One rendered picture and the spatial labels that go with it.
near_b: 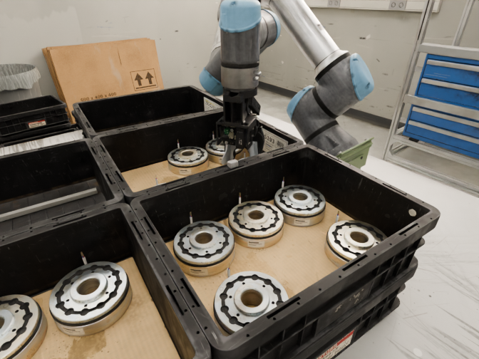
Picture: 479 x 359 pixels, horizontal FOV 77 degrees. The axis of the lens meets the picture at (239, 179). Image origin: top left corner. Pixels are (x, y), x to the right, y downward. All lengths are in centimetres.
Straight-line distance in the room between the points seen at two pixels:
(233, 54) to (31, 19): 300
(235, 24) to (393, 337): 61
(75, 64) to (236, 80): 288
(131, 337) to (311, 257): 30
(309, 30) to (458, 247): 68
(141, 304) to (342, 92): 72
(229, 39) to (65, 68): 287
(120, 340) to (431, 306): 56
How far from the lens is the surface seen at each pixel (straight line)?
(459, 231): 96
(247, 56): 60
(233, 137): 65
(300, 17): 98
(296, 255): 55
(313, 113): 95
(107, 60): 348
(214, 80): 74
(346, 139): 94
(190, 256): 50
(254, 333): 33
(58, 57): 338
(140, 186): 74
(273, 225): 55
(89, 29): 359
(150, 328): 47
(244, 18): 59
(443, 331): 71
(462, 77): 236
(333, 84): 92
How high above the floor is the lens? 122
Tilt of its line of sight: 32 degrees down
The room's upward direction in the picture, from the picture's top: straight up
